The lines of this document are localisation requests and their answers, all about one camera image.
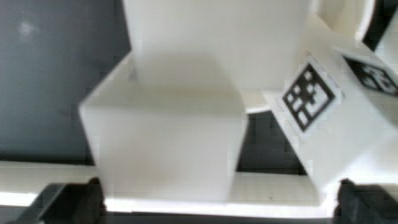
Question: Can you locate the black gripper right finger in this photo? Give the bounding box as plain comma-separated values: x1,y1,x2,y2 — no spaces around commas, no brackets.
332,179,398,224

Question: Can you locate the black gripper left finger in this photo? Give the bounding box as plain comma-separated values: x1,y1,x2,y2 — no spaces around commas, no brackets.
14,177,106,224

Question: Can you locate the white stool leg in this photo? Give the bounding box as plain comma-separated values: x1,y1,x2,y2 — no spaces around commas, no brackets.
259,13,398,206
78,0,316,204

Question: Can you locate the white round stool seat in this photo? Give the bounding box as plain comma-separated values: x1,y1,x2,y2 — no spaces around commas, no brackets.
233,0,398,114

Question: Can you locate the white obstacle fence wall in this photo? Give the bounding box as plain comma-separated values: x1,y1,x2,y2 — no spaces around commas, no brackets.
0,161,334,219

